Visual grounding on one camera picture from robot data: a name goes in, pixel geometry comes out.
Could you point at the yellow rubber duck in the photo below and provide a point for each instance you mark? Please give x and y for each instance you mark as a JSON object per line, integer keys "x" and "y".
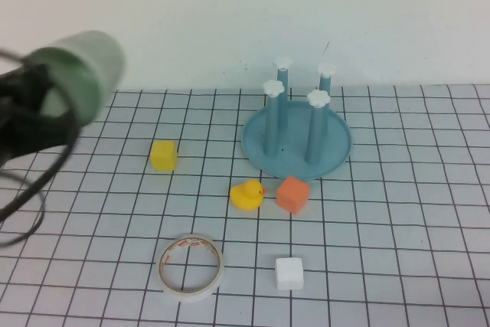
{"x": 245, "y": 197}

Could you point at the white adhesive tape roll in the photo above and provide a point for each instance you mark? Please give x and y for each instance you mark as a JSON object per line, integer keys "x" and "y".
{"x": 191, "y": 295}

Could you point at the yellow foam cube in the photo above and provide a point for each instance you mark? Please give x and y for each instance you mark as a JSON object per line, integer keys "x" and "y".
{"x": 164, "y": 155}

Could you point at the white foam cube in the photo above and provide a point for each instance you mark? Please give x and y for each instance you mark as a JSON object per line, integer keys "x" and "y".
{"x": 289, "y": 273}

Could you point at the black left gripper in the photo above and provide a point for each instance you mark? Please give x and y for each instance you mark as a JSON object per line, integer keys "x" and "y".
{"x": 15, "y": 128}

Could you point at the blue cup stand white caps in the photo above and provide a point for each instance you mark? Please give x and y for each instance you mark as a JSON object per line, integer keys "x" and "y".
{"x": 291, "y": 158}

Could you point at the orange foam cube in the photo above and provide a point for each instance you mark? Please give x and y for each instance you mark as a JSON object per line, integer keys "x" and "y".
{"x": 291, "y": 195}

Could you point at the white black-grid tablecloth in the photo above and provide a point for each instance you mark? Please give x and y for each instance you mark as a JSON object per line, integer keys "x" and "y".
{"x": 383, "y": 204}

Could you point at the pale green plastic cup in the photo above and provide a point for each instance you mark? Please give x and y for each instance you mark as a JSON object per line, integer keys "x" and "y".
{"x": 95, "y": 63}

